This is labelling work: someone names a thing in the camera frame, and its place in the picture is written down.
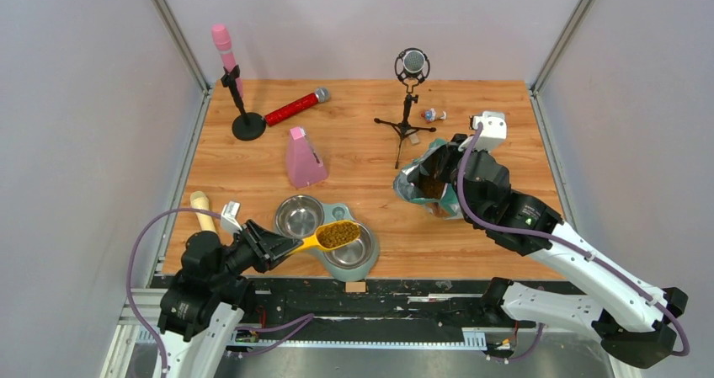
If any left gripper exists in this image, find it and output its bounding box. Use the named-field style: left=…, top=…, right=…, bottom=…
left=208, top=216, right=302, bottom=287

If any green pet food bag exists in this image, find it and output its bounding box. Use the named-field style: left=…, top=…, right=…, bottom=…
left=392, top=138, right=462, bottom=220

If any yellow plastic scoop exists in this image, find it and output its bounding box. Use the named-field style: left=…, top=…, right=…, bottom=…
left=298, top=220, right=361, bottom=252

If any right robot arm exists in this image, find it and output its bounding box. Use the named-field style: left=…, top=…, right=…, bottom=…
left=434, top=135, right=690, bottom=369

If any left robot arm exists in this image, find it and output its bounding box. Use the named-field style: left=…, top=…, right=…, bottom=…
left=155, top=221, right=302, bottom=377

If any grey double pet bowl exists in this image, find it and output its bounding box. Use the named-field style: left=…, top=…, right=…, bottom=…
left=274, top=194, right=380, bottom=282

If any small toy figurine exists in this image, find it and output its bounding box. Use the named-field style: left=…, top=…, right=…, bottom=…
left=421, top=108, right=448, bottom=123

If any black tripod mic stand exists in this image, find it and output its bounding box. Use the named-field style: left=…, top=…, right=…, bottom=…
left=374, top=82, right=437, bottom=169

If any pink metronome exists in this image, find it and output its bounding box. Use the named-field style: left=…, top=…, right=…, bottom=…
left=285, top=126, right=328, bottom=189

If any silver studio microphone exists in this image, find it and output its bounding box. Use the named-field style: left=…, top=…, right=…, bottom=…
left=394, top=47, right=431, bottom=85

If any black round-base mic stand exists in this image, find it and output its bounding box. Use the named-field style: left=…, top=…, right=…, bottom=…
left=221, top=65, right=267, bottom=141

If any red glitter microphone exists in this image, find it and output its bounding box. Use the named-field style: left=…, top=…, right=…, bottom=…
left=264, top=87, right=331, bottom=127

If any pink microphone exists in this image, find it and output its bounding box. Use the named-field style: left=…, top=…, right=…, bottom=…
left=211, top=24, right=243, bottom=98

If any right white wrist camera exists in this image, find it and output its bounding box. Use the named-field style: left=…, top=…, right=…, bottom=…
left=470, top=111, right=508, bottom=152

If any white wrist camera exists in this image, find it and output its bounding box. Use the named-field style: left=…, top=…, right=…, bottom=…
left=220, top=201, right=242, bottom=235
left=470, top=111, right=508, bottom=152

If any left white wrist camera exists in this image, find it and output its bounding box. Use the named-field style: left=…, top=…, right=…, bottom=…
left=220, top=201, right=242, bottom=235

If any wooden block on rail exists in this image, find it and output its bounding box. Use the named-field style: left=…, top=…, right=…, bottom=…
left=344, top=281, right=367, bottom=294

